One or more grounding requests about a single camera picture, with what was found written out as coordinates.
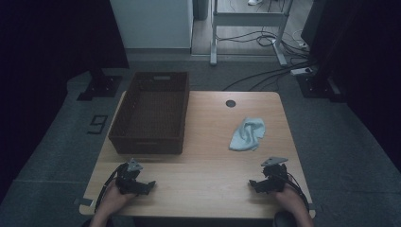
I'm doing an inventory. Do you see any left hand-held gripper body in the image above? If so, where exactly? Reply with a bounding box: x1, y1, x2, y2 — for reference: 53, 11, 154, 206
114, 157, 149, 196

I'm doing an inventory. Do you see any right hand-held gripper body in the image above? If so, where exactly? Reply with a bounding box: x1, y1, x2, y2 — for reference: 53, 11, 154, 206
260, 156, 289, 193

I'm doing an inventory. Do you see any light blue cloth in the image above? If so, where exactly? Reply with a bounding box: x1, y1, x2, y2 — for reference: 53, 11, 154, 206
228, 117, 267, 152

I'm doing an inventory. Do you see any brown woven basket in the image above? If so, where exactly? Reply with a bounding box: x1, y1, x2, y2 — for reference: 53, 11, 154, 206
108, 71, 191, 155

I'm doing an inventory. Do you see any person's left hand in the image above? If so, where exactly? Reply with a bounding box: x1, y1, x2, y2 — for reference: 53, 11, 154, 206
102, 183, 136, 211

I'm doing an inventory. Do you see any person's right hand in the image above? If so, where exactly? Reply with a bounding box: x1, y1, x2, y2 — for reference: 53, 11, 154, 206
273, 185, 308, 212

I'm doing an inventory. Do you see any black chair armrest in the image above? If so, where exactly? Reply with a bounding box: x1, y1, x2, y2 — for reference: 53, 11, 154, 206
272, 210, 299, 227

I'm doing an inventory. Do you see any black stand base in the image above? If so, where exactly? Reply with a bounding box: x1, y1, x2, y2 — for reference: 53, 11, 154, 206
76, 67, 123, 102
296, 74, 348, 103

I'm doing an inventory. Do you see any white power strip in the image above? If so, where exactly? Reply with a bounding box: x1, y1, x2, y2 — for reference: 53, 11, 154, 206
289, 66, 314, 77

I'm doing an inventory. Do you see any dark curtain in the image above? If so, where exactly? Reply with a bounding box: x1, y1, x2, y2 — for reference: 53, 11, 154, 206
301, 0, 401, 173
0, 0, 130, 202

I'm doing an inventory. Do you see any white cabinet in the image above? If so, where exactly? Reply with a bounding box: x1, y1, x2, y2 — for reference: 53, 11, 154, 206
109, 0, 194, 55

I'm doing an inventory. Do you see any dark grey bin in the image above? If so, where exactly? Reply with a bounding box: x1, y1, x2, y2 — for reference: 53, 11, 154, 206
192, 0, 210, 22

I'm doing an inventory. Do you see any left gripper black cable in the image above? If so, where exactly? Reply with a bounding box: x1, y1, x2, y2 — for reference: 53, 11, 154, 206
94, 164, 127, 212

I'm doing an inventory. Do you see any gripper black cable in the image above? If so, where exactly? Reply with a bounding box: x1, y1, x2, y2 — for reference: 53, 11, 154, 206
94, 164, 127, 212
283, 171, 311, 212

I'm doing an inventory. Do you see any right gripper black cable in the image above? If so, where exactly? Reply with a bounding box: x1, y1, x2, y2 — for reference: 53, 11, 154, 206
283, 171, 311, 212

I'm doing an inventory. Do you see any black floor cable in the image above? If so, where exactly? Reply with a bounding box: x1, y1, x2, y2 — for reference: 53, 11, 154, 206
221, 61, 315, 93

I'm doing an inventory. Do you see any black cable bundle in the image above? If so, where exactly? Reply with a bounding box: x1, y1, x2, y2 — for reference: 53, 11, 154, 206
217, 29, 311, 60

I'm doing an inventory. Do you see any white cable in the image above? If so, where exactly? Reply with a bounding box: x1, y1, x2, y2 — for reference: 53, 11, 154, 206
291, 28, 309, 49

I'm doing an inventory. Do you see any white metal desk frame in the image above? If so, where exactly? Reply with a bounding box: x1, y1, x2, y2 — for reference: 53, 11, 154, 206
209, 0, 294, 67

